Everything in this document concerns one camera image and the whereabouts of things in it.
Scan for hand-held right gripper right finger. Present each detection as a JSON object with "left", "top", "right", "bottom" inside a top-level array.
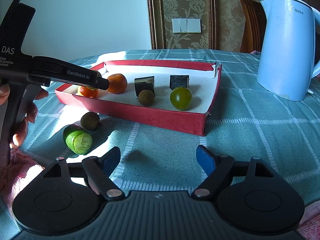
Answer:
[{"left": 191, "top": 144, "right": 275, "bottom": 202}]

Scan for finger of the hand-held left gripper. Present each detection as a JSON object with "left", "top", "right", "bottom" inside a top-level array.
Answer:
[{"left": 30, "top": 56, "right": 110, "bottom": 90}]

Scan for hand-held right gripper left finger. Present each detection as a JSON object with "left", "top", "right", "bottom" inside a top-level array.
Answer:
[{"left": 42, "top": 146, "right": 125, "bottom": 202}]

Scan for reddish orange mandarin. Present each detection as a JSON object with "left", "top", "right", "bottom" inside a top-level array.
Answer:
[{"left": 78, "top": 85, "right": 99, "bottom": 98}]

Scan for large orange mandarin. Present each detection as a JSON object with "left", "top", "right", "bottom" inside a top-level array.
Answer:
[{"left": 107, "top": 73, "right": 128, "bottom": 94}]

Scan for red cardboard tray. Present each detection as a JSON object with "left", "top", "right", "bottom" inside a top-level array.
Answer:
[{"left": 54, "top": 60, "right": 222, "bottom": 137}]

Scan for green tomato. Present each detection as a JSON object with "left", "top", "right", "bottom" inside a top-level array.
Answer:
[{"left": 170, "top": 87, "right": 193, "bottom": 111}]

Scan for dark brown cube block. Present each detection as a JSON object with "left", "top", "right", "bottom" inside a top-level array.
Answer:
[
  {"left": 169, "top": 75, "right": 190, "bottom": 90},
  {"left": 134, "top": 76, "right": 156, "bottom": 97}
]

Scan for brown round fruit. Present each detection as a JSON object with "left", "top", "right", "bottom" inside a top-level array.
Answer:
[
  {"left": 80, "top": 111, "right": 100, "bottom": 131},
  {"left": 138, "top": 89, "right": 155, "bottom": 106}
]

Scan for person's left hand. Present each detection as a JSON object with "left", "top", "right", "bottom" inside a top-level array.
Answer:
[{"left": 0, "top": 84, "right": 49, "bottom": 148}]

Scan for large green cucumber piece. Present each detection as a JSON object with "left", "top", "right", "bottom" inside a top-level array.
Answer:
[{"left": 63, "top": 124, "right": 93, "bottom": 155}]

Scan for teal plaid tablecloth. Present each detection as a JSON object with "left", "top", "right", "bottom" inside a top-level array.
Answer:
[{"left": 0, "top": 49, "right": 320, "bottom": 240}]

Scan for pink towel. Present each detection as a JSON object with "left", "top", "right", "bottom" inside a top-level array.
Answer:
[{"left": 0, "top": 147, "right": 320, "bottom": 240}]

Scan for light blue electric kettle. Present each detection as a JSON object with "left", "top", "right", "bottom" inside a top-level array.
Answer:
[{"left": 257, "top": 0, "right": 320, "bottom": 102}]

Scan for wooden chair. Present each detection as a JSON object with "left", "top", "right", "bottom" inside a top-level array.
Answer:
[{"left": 239, "top": 0, "right": 263, "bottom": 54}]

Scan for white wall light switch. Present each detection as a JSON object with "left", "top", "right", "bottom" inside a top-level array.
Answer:
[
  {"left": 187, "top": 18, "right": 201, "bottom": 33},
  {"left": 172, "top": 18, "right": 188, "bottom": 33}
]

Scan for framed floral wall panel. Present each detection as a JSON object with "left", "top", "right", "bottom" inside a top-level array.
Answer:
[{"left": 146, "top": 0, "right": 217, "bottom": 51}]

